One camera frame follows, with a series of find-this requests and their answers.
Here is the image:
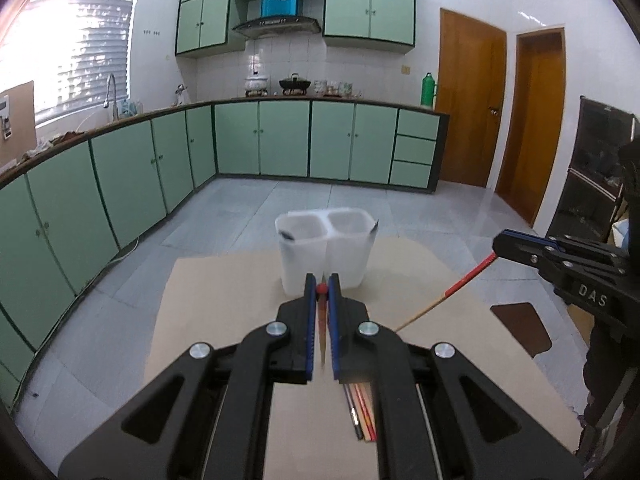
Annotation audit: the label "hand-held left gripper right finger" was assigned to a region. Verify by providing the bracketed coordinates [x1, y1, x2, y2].
[327, 273, 586, 480]

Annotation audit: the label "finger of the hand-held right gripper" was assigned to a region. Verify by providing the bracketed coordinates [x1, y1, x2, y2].
[492, 235, 563, 286]
[501, 229, 568, 256]

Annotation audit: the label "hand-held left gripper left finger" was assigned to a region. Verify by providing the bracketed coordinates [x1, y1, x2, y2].
[57, 273, 321, 480]

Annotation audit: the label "red and wooden chopstick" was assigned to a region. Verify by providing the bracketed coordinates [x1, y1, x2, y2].
[316, 284, 329, 367]
[394, 254, 498, 333]

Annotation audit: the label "white plastic utensil holder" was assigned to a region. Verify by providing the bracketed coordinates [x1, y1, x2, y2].
[275, 207, 378, 296]

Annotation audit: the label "dark metal spoon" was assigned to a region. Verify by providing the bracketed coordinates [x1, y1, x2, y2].
[344, 384, 364, 442]

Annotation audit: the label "person's right forearm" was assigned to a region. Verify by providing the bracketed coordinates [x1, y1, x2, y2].
[575, 327, 640, 461]

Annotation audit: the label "dark brown stool seat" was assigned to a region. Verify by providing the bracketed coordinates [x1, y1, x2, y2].
[491, 302, 553, 359]

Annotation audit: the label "black cabinet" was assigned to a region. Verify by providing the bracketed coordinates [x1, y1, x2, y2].
[545, 95, 640, 252]

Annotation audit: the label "green thermos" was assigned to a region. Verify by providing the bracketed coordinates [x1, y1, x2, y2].
[419, 71, 439, 109]

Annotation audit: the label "green base cabinet run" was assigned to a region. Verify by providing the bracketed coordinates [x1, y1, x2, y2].
[0, 99, 451, 411]

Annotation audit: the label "row of jars and cups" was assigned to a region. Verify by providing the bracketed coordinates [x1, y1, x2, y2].
[313, 79, 364, 98]

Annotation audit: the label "black wok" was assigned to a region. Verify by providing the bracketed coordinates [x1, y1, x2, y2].
[278, 73, 312, 96]

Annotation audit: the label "black range hood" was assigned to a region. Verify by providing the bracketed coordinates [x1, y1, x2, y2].
[232, 16, 322, 39]

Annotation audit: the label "metal kitchen faucet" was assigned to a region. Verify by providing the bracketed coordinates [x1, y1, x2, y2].
[103, 73, 121, 122]

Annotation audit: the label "cloths on counter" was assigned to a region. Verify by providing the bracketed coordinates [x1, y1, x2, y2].
[22, 131, 87, 159]

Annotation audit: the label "blue box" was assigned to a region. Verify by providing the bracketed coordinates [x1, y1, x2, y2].
[260, 0, 303, 19]

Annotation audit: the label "cardboard box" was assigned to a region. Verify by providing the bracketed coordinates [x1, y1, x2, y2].
[0, 80, 39, 169]

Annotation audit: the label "window with white blinds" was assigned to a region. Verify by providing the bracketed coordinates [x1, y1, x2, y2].
[0, 0, 144, 127]

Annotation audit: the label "wooden door with handle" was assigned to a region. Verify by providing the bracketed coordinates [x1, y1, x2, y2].
[437, 7, 508, 189]

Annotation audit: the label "green wall cabinet unit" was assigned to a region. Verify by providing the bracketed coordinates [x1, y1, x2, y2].
[175, 0, 417, 59]

